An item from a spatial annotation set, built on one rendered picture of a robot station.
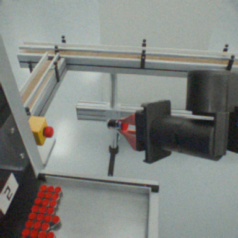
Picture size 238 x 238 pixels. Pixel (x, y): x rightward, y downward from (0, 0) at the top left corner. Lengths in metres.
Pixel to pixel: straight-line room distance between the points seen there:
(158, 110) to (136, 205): 0.43
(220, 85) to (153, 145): 0.14
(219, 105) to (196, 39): 1.65
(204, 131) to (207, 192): 1.61
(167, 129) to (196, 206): 1.51
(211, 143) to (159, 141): 0.08
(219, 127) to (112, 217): 0.49
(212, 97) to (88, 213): 0.54
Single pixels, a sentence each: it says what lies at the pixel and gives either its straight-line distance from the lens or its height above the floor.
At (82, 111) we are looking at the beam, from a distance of 1.64.
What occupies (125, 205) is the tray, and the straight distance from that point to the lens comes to 0.78.
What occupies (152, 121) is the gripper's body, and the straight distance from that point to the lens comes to 0.40.
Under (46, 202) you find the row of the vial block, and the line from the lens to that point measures 0.75.
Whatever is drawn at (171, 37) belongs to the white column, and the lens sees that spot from 1.95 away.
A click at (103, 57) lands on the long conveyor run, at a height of 0.93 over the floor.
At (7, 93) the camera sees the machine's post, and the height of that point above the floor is 1.23.
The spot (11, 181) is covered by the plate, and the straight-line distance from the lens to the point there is 0.69.
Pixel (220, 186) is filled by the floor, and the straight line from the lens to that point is 2.01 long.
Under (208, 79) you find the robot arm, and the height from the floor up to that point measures 1.40.
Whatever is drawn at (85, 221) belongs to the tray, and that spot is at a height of 0.88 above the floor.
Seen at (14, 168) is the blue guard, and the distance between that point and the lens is 0.70.
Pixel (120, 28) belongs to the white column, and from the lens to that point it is 1.93.
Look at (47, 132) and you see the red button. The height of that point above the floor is 1.01.
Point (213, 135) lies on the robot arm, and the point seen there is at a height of 1.34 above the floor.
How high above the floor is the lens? 1.57
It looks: 42 degrees down
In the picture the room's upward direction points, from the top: straight up
